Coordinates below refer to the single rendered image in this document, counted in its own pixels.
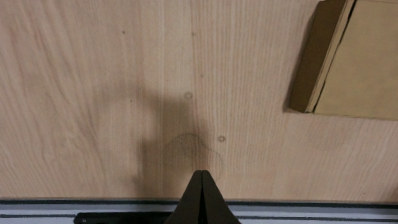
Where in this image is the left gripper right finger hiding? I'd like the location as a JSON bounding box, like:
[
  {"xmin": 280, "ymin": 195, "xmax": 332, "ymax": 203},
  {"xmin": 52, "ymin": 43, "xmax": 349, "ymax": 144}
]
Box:
[{"xmin": 201, "ymin": 170, "xmax": 241, "ymax": 224}]

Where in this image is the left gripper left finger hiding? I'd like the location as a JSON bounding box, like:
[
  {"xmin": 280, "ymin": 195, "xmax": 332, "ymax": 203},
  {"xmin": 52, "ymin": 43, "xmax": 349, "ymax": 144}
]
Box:
[{"xmin": 163, "ymin": 170, "xmax": 202, "ymax": 224}]

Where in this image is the brown cardboard box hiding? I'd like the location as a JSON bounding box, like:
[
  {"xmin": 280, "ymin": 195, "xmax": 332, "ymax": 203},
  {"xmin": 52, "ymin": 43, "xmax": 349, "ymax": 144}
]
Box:
[{"xmin": 289, "ymin": 0, "xmax": 398, "ymax": 121}]

